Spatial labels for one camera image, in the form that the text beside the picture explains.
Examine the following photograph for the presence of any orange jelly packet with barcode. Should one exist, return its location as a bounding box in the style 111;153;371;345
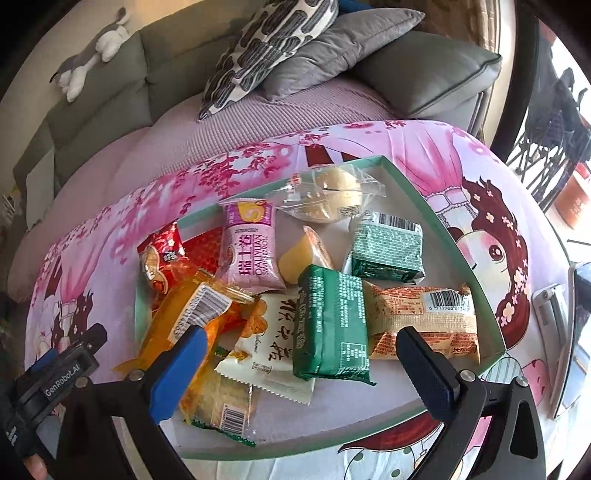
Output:
112;269;256;375

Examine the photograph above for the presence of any red cartoon snack packet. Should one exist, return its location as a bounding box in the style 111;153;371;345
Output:
137;221;197;306

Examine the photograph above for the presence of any green snack box packet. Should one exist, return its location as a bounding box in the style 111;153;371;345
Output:
291;265;375;386

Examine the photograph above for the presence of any clear packet steamed cake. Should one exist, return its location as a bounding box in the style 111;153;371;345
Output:
266;163;386;224

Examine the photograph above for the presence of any person's left hand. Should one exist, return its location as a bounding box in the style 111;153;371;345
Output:
23;454;48;480

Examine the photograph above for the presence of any clear packet green-edged biscuit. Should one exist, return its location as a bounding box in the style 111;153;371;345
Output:
178;348;257;447

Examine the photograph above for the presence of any orange beige cake packet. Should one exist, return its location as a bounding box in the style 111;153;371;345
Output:
363;281;480;362

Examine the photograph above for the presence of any white yellow snack packet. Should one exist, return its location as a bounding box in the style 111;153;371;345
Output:
215;289;315;405

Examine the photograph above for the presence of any red patterned snack packet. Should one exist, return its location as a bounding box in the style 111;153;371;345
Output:
183;227;222;274

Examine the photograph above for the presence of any pink Swiss roll packet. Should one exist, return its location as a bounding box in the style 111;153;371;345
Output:
216;198;286;295

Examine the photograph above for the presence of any silver white device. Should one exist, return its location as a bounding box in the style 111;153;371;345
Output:
532;262;590;418

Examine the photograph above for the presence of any dark green foil snack packet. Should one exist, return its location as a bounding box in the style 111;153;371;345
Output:
342;210;425;285

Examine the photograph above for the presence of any pink cartoon printed cloth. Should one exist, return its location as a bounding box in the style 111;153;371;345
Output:
11;120;590;471

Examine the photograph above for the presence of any teal-rimmed white tray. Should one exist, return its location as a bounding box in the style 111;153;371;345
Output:
162;156;506;461

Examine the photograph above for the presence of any pale yellow wedge snack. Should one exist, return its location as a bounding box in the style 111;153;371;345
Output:
277;226;335;285

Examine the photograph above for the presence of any grey paper sheet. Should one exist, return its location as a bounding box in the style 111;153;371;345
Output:
25;148;55;231

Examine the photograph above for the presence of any pink knitted sofa cover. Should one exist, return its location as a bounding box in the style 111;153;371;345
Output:
6;75;399;303

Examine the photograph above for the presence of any grey sofa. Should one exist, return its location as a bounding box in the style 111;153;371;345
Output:
11;0;504;232

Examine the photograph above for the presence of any grey white plush cat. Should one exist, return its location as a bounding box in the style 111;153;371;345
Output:
49;7;130;103

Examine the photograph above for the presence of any black white patterned pillow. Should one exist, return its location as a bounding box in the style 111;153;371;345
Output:
198;0;339;120

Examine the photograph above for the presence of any grey cushion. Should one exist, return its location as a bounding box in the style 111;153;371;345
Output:
262;8;425;102

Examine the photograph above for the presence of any beige patterned curtain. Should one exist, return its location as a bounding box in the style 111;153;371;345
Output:
369;0;517;54

